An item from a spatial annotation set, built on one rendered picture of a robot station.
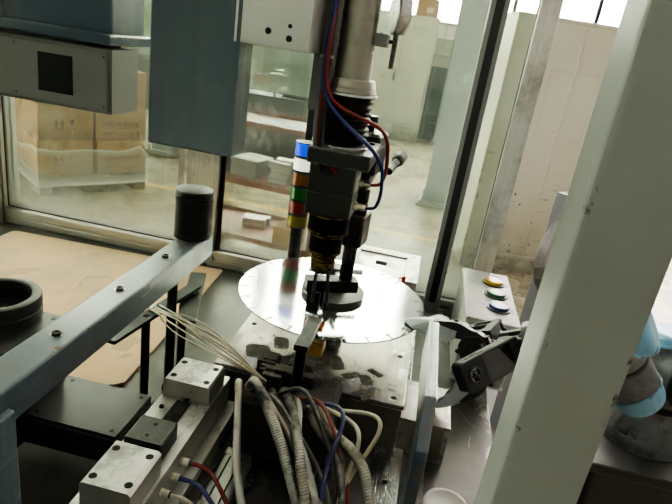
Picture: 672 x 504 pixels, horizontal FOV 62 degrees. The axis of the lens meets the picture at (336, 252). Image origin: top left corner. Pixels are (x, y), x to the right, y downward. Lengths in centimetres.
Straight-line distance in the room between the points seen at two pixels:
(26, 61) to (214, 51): 30
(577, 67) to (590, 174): 381
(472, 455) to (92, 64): 84
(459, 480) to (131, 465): 51
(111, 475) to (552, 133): 368
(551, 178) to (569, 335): 387
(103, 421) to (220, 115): 46
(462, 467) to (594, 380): 73
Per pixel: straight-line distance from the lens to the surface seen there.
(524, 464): 30
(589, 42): 408
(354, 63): 71
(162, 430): 76
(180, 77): 71
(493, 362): 85
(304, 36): 65
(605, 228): 25
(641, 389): 91
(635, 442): 120
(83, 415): 89
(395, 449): 97
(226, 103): 69
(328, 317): 91
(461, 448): 104
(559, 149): 410
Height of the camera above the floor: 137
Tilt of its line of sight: 21 degrees down
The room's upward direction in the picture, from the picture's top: 9 degrees clockwise
